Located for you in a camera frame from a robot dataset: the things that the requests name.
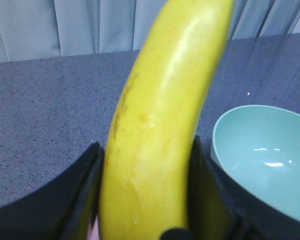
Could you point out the yellow banana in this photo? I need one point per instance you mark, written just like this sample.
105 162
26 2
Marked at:
144 184

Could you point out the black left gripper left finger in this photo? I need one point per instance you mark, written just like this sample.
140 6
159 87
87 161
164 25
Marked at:
66 208

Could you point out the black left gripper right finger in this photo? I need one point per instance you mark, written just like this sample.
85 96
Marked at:
220 209

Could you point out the green bowl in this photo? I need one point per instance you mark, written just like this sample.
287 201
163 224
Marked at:
258 146

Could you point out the white curtain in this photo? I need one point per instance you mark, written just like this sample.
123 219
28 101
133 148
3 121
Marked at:
38 29

